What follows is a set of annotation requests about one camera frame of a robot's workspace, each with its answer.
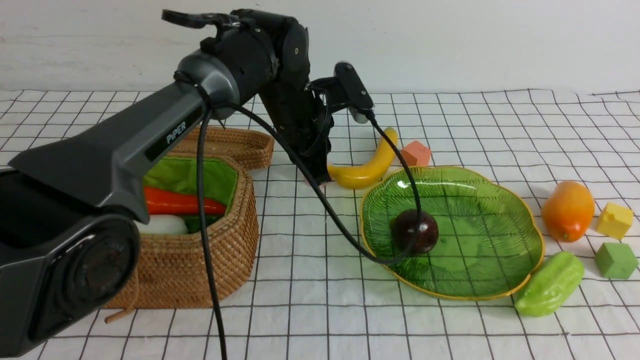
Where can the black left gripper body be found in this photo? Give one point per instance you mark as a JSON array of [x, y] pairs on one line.
[[299, 115]]

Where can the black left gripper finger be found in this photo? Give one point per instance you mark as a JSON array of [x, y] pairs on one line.
[[316, 163]]

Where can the yellow toy banana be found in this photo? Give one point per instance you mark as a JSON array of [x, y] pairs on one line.
[[359, 177]]

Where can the dark purple toy mangosteen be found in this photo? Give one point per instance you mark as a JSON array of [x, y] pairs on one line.
[[418, 228]]

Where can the orange toy carrot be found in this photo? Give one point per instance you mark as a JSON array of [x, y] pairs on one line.
[[163, 202]]

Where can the white toy radish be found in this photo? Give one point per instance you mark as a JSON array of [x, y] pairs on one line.
[[163, 224]]

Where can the orange toy mango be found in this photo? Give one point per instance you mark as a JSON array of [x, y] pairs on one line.
[[568, 212]]

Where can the light green toy gourd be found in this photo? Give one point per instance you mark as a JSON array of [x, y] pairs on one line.
[[550, 286]]

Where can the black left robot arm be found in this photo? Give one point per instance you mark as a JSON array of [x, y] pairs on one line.
[[69, 242]]

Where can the woven rattan basket lid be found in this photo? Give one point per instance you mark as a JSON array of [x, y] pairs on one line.
[[251, 149]]

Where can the orange foam cube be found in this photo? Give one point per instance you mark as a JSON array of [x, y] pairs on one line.
[[416, 154]]

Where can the woven rattan basket green lining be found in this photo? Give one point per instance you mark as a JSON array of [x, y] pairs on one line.
[[171, 270]]

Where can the green leaf-shaped glass plate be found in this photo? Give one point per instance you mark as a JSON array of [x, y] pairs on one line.
[[488, 244]]

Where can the yellow foam cube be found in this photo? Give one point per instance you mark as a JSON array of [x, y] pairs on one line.
[[614, 221]]

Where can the green foam cube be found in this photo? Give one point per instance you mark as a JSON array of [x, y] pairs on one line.
[[616, 261]]

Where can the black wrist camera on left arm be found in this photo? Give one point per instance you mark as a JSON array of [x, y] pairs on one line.
[[345, 90]]

